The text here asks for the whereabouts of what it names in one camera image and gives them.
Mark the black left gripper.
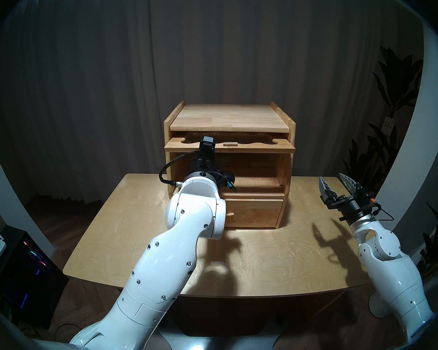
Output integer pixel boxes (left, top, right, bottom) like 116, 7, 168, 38
187, 136, 223, 183

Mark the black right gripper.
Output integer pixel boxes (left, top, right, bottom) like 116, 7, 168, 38
319, 173, 373, 223

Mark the wooden sliding door with peg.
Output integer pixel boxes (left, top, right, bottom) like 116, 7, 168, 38
164, 136, 296, 153

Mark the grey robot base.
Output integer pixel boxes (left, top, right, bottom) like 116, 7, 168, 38
159, 318, 289, 350

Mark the wooden cabinet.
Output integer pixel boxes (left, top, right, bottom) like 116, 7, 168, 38
164, 101, 296, 229

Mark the white pillar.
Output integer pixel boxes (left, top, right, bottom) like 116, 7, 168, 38
374, 21, 438, 251

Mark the tall dark leafy plant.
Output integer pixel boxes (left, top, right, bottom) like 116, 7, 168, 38
341, 45, 424, 204

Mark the grey curtain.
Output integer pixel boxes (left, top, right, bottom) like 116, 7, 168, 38
0, 0, 424, 207

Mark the black computer tower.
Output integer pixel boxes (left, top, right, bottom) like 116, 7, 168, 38
0, 225, 70, 330

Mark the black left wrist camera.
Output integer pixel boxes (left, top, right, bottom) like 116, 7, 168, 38
219, 171, 237, 192

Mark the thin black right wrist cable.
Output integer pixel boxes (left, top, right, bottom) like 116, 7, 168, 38
372, 203, 395, 222

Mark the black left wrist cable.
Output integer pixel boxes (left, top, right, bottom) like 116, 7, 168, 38
159, 151, 199, 187

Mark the wooden drawer with peg handle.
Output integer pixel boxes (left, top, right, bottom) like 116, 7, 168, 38
219, 198, 284, 228

